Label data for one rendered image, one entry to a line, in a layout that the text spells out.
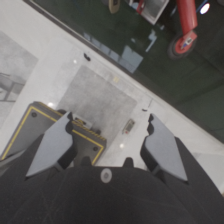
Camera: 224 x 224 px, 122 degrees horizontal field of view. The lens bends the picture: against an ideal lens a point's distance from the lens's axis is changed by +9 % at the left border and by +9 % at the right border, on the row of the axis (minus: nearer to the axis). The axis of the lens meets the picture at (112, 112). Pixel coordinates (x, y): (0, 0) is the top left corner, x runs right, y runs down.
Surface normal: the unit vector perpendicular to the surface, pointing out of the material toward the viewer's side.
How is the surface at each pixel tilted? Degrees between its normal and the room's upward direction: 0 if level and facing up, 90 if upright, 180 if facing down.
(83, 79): 0
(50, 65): 10
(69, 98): 0
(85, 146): 0
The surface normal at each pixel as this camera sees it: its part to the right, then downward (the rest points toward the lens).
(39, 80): -0.12, -0.03
